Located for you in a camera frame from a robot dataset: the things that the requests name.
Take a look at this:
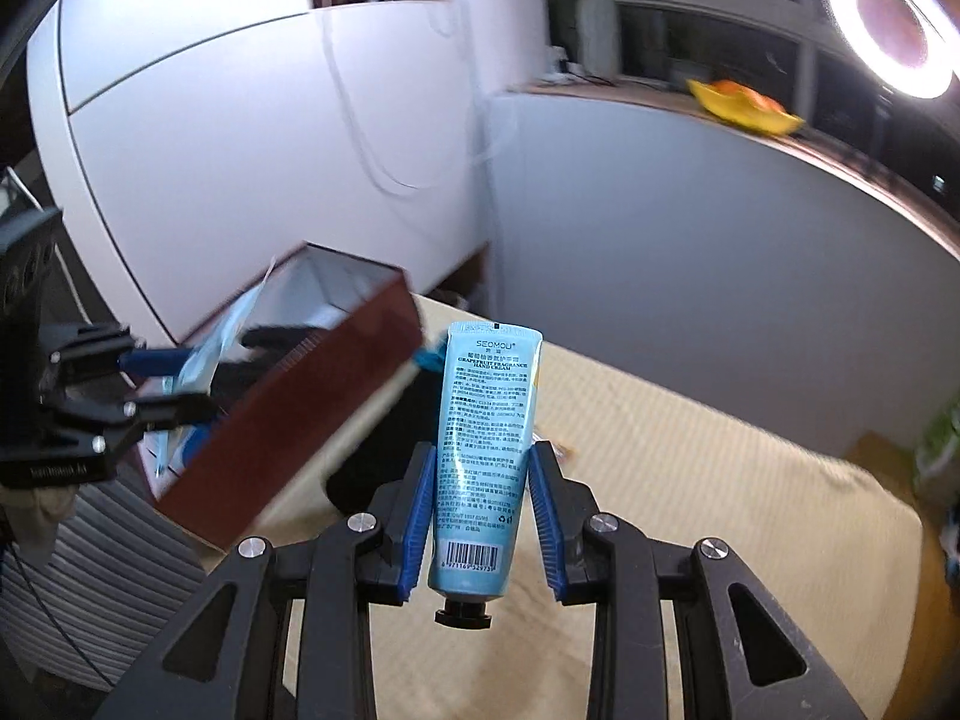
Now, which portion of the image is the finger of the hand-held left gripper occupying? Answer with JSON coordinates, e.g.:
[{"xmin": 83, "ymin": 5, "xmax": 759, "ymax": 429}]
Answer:
[
  {"xmin": 51, "ymin": 322, "xmax": 190, "ymax": 377},
  {"xmin": 43, "ymin": 392, "xmax": 227, "ymax": 464}
]

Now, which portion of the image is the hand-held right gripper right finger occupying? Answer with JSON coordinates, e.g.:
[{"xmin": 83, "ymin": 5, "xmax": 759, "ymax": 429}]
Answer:
[{"xmin": 529, "ymin": 441, "xmax": 867, "ymax": 720}]

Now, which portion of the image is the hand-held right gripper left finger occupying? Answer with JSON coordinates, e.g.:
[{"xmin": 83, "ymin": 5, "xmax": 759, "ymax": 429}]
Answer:
[{"xmin": 97, "ymin": 444, "xmax": 437, "ymax": 720}]

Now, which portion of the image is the light blue hand cream tube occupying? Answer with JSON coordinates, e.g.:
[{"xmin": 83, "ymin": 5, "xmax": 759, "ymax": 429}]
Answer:
[{"xmin": 427, "ymin": 321, "xmax": 544, "ymax": 629}]

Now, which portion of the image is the dark red storage box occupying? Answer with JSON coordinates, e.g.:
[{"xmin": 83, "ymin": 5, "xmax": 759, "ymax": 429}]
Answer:
[{"xmin": 124, "ymin": 240, "xmax": 425, "ymax": 552}]

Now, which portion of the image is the yellow striped blanket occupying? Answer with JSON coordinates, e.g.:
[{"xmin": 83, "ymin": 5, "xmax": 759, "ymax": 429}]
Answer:
[{"xmin": 255, "ymin": 292, "xmax": 925, "ymax": 720}]

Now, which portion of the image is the beige plush toy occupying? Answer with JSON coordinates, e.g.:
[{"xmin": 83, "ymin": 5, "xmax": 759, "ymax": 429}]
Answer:
[{"xmin": 0, "ymin": 486, "xmax": 80, "ymax": 568}]

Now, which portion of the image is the grey ribbed panel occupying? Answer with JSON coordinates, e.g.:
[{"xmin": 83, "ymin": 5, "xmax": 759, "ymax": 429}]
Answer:
[{"xmin": 0, "ymin": 476, "xmax": 208, "ymax": 695}]

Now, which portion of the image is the green and white shopping bag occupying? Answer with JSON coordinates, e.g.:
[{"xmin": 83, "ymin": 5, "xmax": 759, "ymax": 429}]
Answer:
[{"xmin": 915, "ymin": 403, "xmax": 960, "ymax": 482}]

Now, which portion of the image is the yellow fruit bowl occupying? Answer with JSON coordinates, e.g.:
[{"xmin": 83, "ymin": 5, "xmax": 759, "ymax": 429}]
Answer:
[{"xmin": 688, "ymin": 79, "xmax": 806, "ymax": 138}]

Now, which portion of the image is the window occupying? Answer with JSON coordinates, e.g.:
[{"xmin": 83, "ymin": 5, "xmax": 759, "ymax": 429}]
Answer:
[{"xmin": 540, "ymin": 0, "xmax": 960, "ymax": 256}]

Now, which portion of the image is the white lamp cable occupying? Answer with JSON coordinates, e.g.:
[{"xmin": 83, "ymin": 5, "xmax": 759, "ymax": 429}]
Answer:
[{"xmin": 322, "ymin": 0, "xmax": 497, "ymax": 197}]

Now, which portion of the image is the ring light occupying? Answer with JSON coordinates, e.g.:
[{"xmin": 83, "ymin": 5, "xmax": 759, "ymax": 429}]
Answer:
[{"xmin": 821, "ymin": 0, "xmax": 959, "ymax": 101}]

